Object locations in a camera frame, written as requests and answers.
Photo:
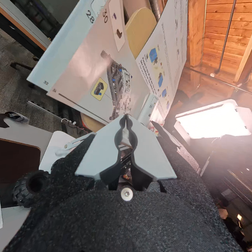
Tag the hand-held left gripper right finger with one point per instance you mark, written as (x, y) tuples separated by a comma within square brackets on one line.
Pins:
[(153, 157)]

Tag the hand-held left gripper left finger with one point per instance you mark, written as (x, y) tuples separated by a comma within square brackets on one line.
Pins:
[(98, 155)]

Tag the building instruction booklet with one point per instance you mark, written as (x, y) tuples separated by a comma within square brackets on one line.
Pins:
[(78, 68)]

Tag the grey desk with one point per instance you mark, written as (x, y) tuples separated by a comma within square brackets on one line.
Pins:
[(13, 218)]

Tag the white lamp base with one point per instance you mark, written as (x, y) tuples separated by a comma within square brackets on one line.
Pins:
[(51, 145)]

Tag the bright studio light panel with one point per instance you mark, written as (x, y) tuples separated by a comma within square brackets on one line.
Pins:
[(212, 120)]

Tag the black rubber tyre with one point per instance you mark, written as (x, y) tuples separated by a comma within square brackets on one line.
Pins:
[(18, 189)]

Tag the printed paper sheet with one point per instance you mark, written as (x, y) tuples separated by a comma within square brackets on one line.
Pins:
[(169, 49)]

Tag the rounded wooden panel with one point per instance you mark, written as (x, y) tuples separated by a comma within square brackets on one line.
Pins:
[(139, 29)]

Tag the metal ceiling pipe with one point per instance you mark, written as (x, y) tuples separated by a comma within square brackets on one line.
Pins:
[(226, 35)]

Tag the wooden post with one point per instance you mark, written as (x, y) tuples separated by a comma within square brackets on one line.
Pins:
[(196, 29)]

